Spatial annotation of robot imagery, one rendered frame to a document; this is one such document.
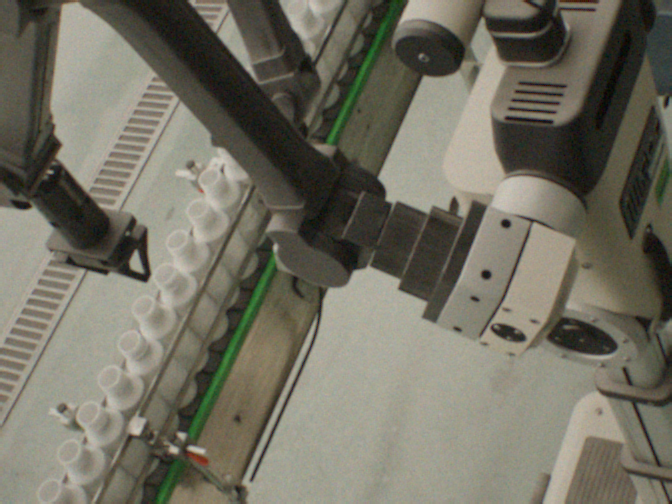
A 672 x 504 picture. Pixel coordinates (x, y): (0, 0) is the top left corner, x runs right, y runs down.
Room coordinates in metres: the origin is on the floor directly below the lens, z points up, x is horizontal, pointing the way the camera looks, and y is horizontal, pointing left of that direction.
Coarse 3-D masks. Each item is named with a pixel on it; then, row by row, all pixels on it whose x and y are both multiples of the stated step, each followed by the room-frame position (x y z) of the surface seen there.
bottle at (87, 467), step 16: (64, 448) 1.12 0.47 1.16; (80, 448) 1.10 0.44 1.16; (96, 448) 1.12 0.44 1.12; (64, 464) 1.10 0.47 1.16; (80, 464) 1.09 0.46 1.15; (96, 464) 1.10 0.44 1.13; (80, 480) 1.09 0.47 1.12; (96, 480) 1.08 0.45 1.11; (112, 480) 1.09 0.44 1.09; (128, 480) 1.10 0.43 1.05; (112, 496) 1.08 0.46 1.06; (128, 496) 1.08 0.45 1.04
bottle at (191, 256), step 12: (168, 240) 1.35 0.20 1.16; (180, 240) 1.35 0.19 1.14; (192, 240) 1.33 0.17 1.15; (180, 252) 1.32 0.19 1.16; (192, 252) 1.32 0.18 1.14; (204, 252) 1.32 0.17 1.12; (180, 264) 1.32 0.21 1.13; (192, 264) 1.31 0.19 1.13; (204, 264) 1.31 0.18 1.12; (204, 276) 1.31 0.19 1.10; (216, 276) 1.31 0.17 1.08; (228, 276) 1.32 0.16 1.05; (216, 288) 1.31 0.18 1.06; (228, 288) 1.31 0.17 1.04; (216, 300) 1.31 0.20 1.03
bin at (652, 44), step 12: (660, 12) 1.37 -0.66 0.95; (660, 24) 1.37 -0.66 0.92; (648, 36) 1.39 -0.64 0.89; (660, 36) 1.37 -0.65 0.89; (648, 48) 1.39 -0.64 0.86; (660, 48) 1.38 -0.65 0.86; (648, 60) 1.40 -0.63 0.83; (660, 60) 1.38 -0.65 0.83; (468, 72) 1.74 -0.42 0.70; (660, 72) 1.39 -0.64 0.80; (660, 84) 1.39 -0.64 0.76
